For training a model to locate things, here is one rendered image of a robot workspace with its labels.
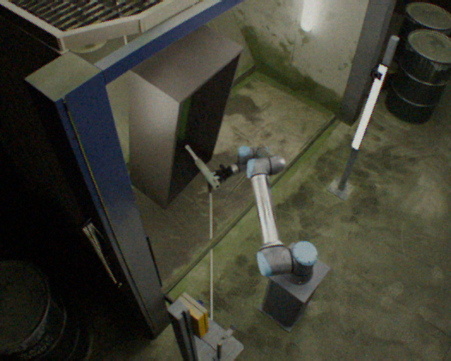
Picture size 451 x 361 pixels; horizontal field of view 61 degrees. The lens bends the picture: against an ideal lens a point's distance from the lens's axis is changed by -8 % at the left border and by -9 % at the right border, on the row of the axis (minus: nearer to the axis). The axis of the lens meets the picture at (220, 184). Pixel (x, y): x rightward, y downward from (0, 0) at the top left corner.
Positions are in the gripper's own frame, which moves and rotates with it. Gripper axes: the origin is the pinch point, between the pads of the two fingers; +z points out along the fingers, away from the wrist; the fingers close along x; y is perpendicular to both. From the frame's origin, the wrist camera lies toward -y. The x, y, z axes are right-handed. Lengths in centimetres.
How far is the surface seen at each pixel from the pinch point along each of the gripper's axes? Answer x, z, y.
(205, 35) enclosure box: 13, -6, -115
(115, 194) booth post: -71, 83, -117
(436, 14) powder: 49, -328, -42
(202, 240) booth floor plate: -18, 17, 50
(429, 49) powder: 5, -257, -39
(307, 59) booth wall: 80, -164, -6
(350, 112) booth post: 23, -183, 30
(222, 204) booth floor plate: 3, -15, 49
